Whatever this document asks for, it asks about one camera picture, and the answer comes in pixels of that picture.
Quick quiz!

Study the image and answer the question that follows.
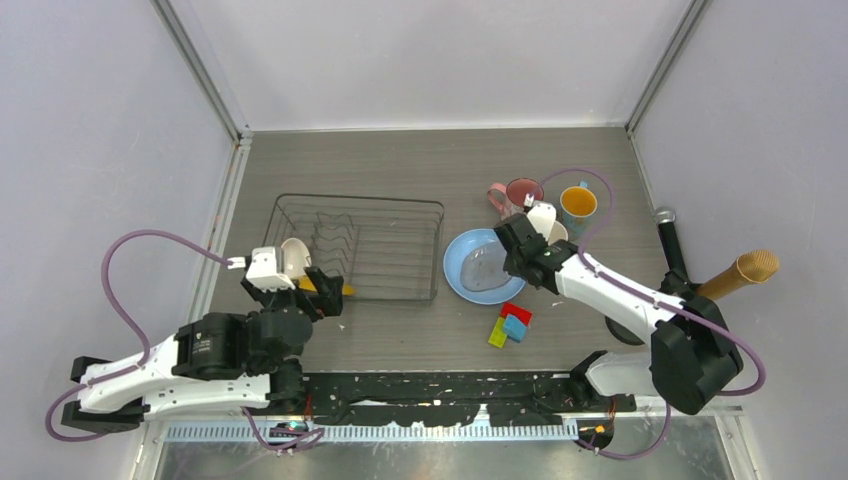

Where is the gold microphone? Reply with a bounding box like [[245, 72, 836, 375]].
[[696, 249, 780, 301]]

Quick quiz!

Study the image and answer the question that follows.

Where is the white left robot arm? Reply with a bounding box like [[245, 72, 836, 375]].
[[61, 266, 345, 436]]

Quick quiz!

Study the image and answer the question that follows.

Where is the yellow-green toy block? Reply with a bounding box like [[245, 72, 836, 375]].
[[488, 316, 508, 349]]

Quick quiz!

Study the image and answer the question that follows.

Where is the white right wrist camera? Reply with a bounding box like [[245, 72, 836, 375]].
[[524, 194, 556, 241]]

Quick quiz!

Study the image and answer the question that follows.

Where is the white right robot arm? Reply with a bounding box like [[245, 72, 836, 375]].
[[494, 214, 744, 415]]

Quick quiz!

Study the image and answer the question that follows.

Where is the light blue plate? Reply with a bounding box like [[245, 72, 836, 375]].
[[443, 228, 526, 305]]

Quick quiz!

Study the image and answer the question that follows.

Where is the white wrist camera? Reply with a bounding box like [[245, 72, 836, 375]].
[[524, 194, 556, 241], [226, 246, 296, 292]]

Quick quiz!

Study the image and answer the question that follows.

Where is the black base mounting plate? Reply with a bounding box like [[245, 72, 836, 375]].
[[241, 370, 637, 429]]

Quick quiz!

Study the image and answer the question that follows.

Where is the blue toy block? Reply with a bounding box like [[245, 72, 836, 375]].
[[501, 315, 528, 343]]

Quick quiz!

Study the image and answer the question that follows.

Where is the blue butterfly mug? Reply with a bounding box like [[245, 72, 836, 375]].
[[560, 181, 598, 240]]

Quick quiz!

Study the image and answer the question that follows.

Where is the black silver microphone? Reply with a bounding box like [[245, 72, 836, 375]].
[[653, 207, 688, 279]]

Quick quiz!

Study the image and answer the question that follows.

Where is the yellow patterned plate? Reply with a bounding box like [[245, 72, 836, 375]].
[[296, 274, 357, 297]]

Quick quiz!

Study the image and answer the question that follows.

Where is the black microphone stand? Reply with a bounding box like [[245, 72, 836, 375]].
[[604, 268, 702, 346]]

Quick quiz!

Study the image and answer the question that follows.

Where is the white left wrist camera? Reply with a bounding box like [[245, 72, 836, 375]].
[[226, 246, 296, 292]]

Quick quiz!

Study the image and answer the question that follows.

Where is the red toy block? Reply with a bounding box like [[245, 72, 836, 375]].
[[500, 302, 533, 326]]

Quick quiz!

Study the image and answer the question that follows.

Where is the floral ceramic bowl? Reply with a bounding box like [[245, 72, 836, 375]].
[[281, 237, 312, 280]]

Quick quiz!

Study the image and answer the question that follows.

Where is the plain pink mug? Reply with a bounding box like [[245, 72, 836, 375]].
[[548, 221, 569, 244]]

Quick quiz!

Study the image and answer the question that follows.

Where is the black wire dish rack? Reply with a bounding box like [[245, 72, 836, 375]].
[[263, 193, 445, 302]]

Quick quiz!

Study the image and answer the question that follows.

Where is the patterned pink mug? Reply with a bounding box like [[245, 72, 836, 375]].
[[487, 178, 544, 220]]

